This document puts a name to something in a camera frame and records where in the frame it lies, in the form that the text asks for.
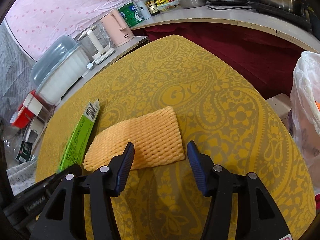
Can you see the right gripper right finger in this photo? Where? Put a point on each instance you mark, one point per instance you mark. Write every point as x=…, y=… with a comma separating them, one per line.
x=258, y=214

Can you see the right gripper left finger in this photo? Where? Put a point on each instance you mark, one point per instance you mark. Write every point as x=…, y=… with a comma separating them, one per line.
x=63, y=217

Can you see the green toothpaste box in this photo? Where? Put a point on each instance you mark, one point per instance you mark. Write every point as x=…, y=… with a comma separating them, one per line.
x=74, y=150

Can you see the orange printed plastic bag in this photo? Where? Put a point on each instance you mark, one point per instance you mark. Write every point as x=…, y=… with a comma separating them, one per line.
x=318, y=105

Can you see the white lined trash bin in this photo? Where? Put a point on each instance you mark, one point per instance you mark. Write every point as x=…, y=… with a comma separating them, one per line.
x=305, y=114

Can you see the floral white cloth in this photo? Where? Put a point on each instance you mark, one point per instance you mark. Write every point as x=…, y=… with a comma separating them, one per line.
x=22, y=176

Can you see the glass jar dark label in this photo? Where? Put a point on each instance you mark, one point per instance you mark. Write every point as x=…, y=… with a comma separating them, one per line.
x=24, y=153

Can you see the yellow paisley tablecloth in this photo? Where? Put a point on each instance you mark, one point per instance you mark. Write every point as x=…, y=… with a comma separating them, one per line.
x=217, y=108

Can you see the red plastic basin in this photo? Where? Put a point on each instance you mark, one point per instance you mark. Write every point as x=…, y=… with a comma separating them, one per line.
x=23, y=115

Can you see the white cup stack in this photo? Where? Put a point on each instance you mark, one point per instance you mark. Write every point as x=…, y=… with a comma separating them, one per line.
x=32, y=104

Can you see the white dish rack with lid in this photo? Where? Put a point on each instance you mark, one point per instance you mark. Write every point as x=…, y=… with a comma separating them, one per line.
x=62, y=64

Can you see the dark red counter skirt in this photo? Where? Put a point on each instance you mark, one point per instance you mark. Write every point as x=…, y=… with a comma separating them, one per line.
x=266, y=61

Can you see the white glass electric kettle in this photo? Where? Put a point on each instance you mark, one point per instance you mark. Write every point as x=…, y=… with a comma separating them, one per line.
x=95, y=45

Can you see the pink electric kettle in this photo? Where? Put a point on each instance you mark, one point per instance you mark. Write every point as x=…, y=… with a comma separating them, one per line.
x=116, y=27

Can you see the pink dotted curtain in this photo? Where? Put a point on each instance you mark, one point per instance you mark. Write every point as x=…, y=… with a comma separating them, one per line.
x=36, y=24

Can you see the black induction cooktop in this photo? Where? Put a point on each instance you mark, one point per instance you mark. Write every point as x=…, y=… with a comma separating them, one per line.
x=299, y=21

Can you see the green tin can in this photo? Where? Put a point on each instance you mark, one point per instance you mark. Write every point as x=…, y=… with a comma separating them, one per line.
x=130, y=14

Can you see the white bottle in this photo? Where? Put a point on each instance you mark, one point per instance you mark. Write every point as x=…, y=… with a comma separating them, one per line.
x=141, y=6

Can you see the dark soy sauce bottle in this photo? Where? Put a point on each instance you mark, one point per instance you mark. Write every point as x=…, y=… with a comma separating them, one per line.
x=152, y=8

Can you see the clear food container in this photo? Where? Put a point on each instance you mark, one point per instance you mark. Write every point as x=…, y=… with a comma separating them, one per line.
x=168, y=6

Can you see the yellow label jar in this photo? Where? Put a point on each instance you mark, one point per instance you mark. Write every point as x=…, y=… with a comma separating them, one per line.
x=161, y=2

